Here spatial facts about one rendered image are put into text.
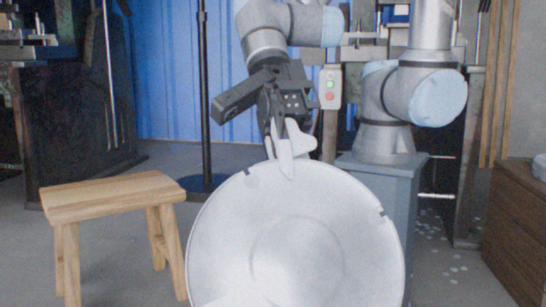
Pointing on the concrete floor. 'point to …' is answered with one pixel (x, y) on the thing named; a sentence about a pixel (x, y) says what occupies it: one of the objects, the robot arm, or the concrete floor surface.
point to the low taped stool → (61, 203)
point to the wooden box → (517, 232)
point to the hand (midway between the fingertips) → (282, 174)
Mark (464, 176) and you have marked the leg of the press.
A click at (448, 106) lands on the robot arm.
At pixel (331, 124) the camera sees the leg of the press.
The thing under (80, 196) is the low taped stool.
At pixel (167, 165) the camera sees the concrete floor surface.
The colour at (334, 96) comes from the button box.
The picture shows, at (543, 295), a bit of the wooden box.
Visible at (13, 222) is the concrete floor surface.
